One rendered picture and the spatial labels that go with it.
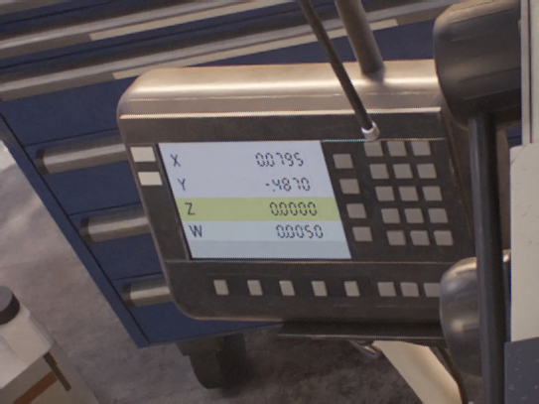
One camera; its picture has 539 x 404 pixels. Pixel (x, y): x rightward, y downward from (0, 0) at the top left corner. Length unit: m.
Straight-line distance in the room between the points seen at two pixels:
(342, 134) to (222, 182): 0.14
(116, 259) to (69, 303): 0.51
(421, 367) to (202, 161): 0.31
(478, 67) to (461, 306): 0.13
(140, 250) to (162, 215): 1.24
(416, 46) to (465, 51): 1.81
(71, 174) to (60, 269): 0.69
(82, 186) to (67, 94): 0.17
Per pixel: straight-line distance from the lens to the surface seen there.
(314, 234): 2.28
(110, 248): 3.58
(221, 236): 2.33
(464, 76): 1.42
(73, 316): 4.08
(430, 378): 2.46
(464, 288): 1.46
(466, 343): 1.45
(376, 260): 2.27
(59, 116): 3.40
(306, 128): 2.22
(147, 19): 3.21
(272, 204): 2.28
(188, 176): 2.31
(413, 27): 3.21
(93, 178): 3.48
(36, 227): 4.24
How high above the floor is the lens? 2.77
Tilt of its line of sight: 43 degrees down
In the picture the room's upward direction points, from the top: 30 degrees counter-clockwise
